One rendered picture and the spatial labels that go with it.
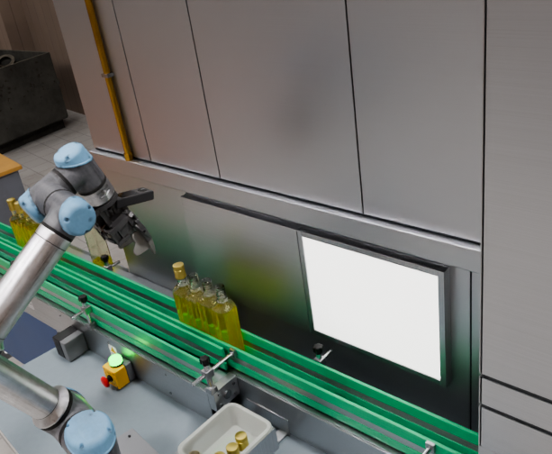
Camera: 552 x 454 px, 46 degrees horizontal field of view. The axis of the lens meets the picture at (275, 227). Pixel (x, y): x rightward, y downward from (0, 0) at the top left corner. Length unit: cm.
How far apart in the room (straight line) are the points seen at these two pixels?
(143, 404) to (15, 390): 58
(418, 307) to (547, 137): 82
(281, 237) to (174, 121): 48
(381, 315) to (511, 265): 77
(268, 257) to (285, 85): 52
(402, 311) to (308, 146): 47
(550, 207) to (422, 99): 55
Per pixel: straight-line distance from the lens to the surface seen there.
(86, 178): 157
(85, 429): 174
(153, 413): 214
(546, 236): 94
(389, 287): 164
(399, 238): 155
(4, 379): 169
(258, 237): 186
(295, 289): 186
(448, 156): 142
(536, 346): 105
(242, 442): 190
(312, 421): 184
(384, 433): 171
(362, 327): 178
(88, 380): 235
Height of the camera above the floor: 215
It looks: 28 degrees down
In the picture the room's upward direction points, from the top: 9 degrees counter-clockwise
